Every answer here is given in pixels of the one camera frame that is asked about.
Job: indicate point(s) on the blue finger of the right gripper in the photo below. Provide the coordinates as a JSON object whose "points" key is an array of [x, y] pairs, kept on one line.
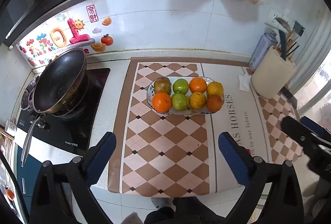
{"points": [[313, 126]]}

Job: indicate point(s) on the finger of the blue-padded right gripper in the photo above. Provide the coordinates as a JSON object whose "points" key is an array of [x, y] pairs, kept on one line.
{"points": [[278, 184]]}

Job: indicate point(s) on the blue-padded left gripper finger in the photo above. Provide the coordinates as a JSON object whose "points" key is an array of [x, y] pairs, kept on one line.
{"points": [[49, 203]]}

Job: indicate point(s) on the dark orange fruit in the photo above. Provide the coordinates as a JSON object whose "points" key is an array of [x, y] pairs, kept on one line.
{"points": [[214, 103]]}

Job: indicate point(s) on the yellow orange fruit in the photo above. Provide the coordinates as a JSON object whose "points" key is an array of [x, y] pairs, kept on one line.
{"points": [[215, 88]]}

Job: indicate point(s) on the yellow pear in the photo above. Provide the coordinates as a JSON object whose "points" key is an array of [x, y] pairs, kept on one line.
{"points": [[197, 100]]}

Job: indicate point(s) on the orange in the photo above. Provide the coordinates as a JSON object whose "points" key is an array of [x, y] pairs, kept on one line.
{"points": [[197, 84], [162, 102]]}

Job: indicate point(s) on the green apple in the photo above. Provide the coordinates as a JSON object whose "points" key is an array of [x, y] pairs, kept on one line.
{"points": [[179, 101], [181, 86]]}

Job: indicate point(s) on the brown pear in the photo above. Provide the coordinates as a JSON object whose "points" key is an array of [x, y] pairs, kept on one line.
{"points": [[162, 84]]}

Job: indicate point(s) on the black smartphone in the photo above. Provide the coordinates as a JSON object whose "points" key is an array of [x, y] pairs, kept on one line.
{"points": [[289, 97]]}

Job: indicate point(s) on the cream utensil holder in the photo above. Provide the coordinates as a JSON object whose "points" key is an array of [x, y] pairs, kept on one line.
{"points": [[272, 74]]}

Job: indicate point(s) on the black gas stove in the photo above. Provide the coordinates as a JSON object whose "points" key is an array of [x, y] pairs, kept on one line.
{"points": [[71, 131]]}

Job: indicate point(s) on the white folded tissue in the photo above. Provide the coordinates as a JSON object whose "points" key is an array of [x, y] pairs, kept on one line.
{"points": [[244, 82]]}

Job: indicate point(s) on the black knife in holder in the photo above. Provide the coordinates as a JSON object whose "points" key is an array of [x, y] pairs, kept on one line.
{"points": [[283, 43]]}

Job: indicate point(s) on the grey spray can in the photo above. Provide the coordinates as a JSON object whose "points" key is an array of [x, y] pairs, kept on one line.
{"points": [[266, 41]]}

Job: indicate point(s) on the black frying pan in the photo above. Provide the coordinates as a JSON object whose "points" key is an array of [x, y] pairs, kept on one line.
{"points": [[55, 89]]}

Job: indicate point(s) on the checkered brown table mat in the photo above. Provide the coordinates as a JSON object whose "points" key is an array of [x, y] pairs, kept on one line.
{"points": [[174, 155]]}

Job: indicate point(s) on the colourful wall sticker sheet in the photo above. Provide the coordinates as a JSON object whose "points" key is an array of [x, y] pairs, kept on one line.
{"points": [[64, 32]]}

